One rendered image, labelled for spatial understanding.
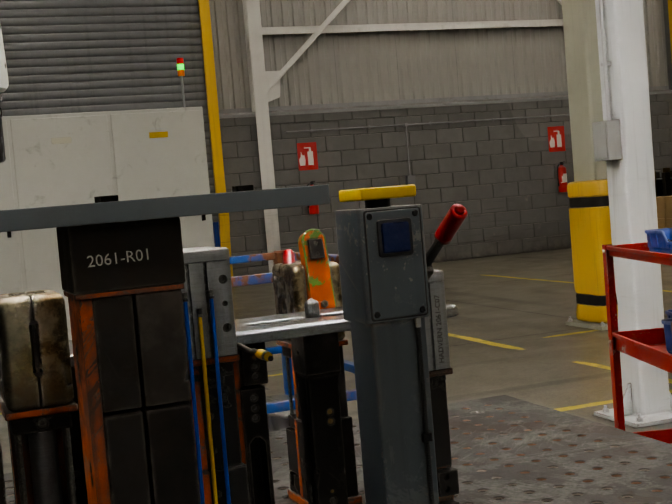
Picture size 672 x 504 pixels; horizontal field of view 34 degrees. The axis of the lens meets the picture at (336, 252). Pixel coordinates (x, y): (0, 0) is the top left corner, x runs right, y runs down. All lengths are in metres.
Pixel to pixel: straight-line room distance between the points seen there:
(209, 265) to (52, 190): 8.02
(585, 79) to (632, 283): 3.42
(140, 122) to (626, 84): 5.11
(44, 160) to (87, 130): 0.43
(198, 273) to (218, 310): 0.05
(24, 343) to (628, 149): 4.23
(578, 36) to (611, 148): 3.39
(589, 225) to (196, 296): 7.25
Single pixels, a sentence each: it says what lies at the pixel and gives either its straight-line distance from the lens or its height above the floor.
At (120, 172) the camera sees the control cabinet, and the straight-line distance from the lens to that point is 9.25.
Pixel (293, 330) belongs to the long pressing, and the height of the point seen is 1.00.
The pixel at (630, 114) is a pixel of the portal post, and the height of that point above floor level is 1.41.
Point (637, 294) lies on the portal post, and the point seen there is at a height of 0.59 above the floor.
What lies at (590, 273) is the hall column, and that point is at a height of 0.41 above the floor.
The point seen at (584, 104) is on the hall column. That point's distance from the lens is 8.39.
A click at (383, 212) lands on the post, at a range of 1.06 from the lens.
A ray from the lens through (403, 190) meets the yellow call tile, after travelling 1.07.
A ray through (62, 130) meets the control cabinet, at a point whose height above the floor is 1.86.
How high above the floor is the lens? 1.16
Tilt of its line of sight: 3 degrees down
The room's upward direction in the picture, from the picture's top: 5 degrees counter-clockwise
